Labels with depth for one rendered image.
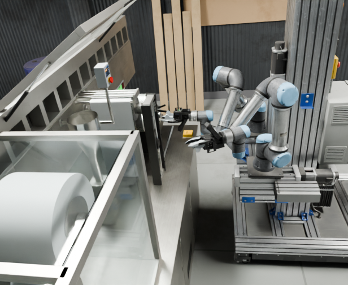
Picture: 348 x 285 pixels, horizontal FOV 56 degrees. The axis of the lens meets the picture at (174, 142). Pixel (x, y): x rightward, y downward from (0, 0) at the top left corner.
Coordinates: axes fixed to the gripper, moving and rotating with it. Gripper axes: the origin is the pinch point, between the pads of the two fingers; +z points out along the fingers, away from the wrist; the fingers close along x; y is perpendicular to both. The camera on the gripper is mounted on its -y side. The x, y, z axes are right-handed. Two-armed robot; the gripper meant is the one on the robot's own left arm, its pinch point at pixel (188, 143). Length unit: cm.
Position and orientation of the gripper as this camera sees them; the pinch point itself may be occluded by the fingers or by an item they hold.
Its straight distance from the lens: 176.5
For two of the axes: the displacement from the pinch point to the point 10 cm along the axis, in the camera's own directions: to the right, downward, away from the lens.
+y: 1.4, 9.0, 4.1
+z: -9.4, 2.5, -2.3
